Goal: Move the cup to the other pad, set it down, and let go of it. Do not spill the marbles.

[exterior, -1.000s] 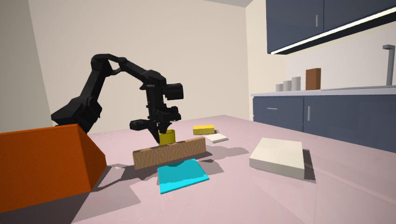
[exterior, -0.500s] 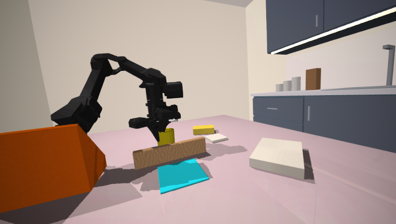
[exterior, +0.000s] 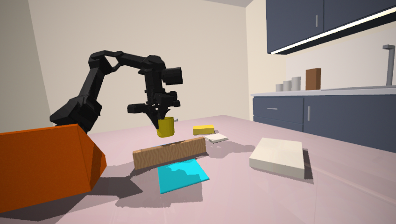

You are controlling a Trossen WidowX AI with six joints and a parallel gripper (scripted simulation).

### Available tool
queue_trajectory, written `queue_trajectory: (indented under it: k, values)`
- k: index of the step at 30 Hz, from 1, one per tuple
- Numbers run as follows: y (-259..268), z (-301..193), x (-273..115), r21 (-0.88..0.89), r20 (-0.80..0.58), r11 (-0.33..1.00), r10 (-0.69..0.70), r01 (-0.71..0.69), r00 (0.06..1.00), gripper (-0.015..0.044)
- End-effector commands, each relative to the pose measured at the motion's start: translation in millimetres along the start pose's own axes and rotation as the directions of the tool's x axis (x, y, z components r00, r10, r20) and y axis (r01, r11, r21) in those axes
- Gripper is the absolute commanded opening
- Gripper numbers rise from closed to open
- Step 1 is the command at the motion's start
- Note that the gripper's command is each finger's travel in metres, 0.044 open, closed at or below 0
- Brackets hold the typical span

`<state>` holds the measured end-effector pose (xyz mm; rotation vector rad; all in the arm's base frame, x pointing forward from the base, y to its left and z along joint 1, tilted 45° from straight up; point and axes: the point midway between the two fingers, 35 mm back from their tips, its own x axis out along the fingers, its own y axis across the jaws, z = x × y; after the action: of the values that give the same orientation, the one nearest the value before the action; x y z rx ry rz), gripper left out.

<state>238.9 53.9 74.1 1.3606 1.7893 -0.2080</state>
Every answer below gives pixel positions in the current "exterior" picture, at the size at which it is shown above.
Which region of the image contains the yellow rectangular block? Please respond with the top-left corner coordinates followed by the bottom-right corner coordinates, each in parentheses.
top-left (193, 125), bottom-right (214, 135)

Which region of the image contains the brown wooden beam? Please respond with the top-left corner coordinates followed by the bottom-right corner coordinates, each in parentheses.
top-left (132, 137), bottom-right (206, 170)

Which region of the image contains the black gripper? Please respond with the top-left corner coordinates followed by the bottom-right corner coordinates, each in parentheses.
top-left (127, 85), bottom-right (181, 129)

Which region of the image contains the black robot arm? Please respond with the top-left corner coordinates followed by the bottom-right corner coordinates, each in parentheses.
top-left (50, 50), bottom-right (183, 134)

